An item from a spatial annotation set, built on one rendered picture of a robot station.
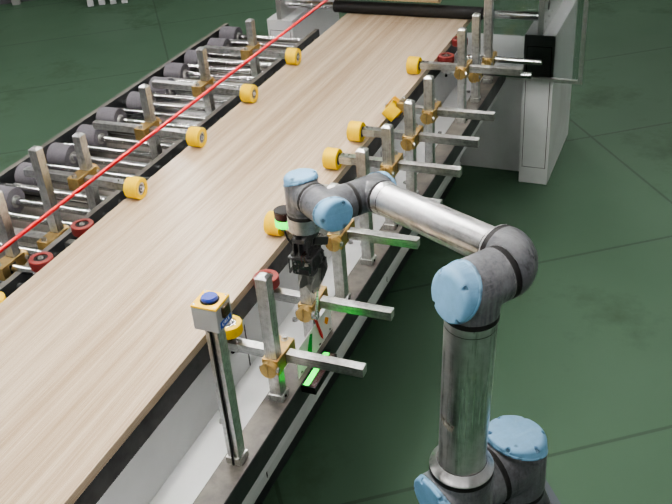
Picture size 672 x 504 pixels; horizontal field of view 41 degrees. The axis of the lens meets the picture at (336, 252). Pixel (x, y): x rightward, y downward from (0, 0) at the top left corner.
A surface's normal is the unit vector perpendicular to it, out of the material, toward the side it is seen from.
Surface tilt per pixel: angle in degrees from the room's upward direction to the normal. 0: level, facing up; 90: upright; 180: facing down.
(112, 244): 0
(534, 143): 90
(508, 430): 5
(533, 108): 90
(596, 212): 0
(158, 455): 90
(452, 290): 82
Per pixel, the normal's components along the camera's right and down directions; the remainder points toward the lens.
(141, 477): 0.93, 0.15
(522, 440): 0.00, -0.87
